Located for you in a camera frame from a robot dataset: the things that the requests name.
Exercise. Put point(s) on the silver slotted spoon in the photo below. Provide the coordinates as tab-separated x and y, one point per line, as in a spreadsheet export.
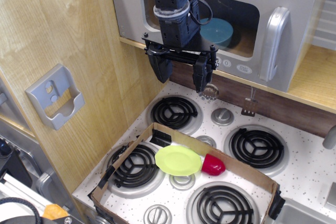
210	93

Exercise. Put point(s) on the silver oven door handle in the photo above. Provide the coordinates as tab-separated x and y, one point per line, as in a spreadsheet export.
45	186

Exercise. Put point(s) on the red plastic cup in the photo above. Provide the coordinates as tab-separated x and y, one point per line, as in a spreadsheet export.
213	165

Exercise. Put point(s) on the grey sink faucet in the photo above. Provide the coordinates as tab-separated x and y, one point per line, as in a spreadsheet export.
330	139

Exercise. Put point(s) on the blue plastic bowl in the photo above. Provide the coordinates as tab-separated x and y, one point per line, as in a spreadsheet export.
218	31

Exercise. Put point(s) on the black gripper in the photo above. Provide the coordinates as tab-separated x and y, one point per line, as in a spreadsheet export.
180	40

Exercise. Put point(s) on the grey toy microwave door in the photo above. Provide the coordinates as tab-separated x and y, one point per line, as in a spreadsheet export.
258	40

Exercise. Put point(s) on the silver front stove knob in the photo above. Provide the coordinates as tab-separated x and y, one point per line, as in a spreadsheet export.
157	214

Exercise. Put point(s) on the silver sink basin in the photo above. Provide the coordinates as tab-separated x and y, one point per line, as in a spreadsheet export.
293	212

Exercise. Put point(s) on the black burner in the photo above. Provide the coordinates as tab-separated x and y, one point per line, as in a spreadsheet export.
257	148
174	112
138	169
223	204

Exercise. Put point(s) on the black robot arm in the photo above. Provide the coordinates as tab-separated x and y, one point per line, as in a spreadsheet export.
175	9

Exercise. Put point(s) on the silver stove knob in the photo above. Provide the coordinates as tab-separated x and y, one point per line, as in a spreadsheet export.
157	214
222	117
207	140
182	182

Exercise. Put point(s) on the lime green plastic plate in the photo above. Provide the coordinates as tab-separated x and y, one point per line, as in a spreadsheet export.
178	160

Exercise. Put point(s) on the silver centre stove knob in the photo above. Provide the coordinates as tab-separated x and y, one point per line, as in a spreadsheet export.
182	182

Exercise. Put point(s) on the front left black burner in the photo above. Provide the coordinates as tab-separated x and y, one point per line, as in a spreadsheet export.
138	169

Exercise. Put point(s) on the silver back stove knob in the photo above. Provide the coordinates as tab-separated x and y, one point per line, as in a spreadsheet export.
222	117

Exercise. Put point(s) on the back left black burner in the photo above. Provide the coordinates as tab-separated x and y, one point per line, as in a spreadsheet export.
174	112

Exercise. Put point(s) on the silver microwave door handle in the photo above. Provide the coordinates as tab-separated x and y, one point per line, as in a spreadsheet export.
274	29

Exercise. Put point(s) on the back right black burner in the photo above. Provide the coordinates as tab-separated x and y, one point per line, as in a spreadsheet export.
257	148

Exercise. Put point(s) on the hanging metal spatula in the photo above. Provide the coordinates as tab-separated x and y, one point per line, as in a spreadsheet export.
250	104

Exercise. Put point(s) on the silver middle stove knob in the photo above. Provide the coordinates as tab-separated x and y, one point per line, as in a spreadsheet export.
207	140

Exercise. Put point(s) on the front right black burner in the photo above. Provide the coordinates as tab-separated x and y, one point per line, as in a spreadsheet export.
223	204

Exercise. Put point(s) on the grey wall phone holder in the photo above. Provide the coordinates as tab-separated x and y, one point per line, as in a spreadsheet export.
49	89

